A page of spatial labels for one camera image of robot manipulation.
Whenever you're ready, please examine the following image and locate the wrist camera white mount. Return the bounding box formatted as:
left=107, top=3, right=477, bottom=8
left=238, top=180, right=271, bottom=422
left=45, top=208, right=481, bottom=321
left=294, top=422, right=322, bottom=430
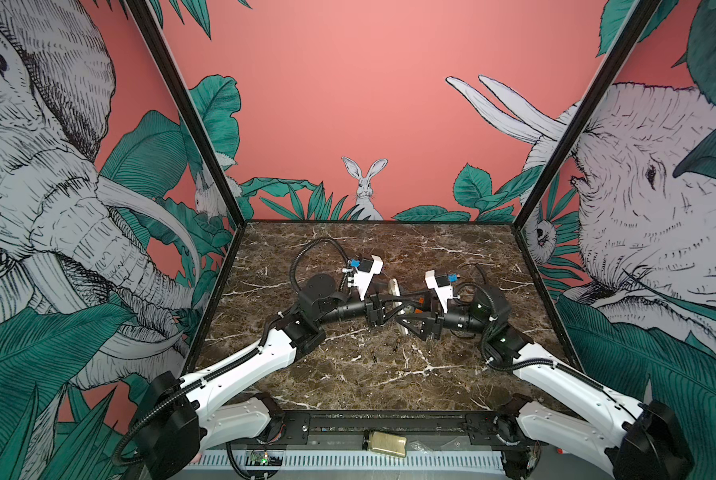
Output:
left=425, top=270, right=459, bottom=313
left=342, top=255, right=384, bottom=300

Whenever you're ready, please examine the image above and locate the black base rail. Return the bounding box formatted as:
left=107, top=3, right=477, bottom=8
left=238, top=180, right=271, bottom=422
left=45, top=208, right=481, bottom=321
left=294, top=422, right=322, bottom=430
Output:
left=259, top=410, right=532, bottom=448

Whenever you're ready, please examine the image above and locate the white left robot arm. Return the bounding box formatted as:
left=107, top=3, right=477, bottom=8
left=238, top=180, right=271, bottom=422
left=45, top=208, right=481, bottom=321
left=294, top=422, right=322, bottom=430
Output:
left=113, top=270, right=436, bottom=479

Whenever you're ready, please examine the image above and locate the black frame post right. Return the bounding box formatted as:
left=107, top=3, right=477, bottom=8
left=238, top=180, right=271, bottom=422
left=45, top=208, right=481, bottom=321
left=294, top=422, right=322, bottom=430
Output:
left=512, top=0, right=661, bottom=230

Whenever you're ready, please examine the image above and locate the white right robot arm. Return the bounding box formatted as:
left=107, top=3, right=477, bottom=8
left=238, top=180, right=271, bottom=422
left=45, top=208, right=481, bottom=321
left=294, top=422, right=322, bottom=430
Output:
left=386, top=282, right=695, bottom=479

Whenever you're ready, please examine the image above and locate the black corrugated left cable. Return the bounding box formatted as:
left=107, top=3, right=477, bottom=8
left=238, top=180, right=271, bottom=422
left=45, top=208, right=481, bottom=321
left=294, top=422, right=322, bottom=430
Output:
left=288, top=236, right=353, bottom=295

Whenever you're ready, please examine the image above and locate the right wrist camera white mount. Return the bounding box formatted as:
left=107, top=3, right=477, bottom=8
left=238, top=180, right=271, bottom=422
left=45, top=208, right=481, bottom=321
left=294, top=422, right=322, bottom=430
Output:
left=425, top=270, right=459, bottom=313

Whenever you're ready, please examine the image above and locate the white slotted cable duct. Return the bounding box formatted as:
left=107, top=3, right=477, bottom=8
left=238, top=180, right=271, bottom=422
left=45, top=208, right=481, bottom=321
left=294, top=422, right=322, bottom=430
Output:
left=152, top=449, right=506, bottom=472

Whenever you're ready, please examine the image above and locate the grey remote control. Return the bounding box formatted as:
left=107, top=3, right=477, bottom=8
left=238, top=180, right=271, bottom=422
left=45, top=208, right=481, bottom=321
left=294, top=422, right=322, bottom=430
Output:
left=387, top=278, right=409, bottom=336

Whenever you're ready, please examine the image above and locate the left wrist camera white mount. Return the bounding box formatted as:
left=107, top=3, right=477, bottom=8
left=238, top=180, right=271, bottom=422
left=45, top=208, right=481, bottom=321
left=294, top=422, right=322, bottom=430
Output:
left=342, top=255, right=384, bottom=300

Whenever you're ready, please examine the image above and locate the black frame post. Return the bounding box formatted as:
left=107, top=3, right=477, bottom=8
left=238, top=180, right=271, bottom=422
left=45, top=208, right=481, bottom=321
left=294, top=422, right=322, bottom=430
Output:
left=126, top=0, right=246, bottom=229
left=512, top=0, right=661, bottom=230

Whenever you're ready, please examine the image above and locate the black frame post left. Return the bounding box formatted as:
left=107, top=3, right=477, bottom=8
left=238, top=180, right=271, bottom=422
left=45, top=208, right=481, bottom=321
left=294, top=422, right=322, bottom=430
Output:
left=126, top=0, right=246, bottom=229

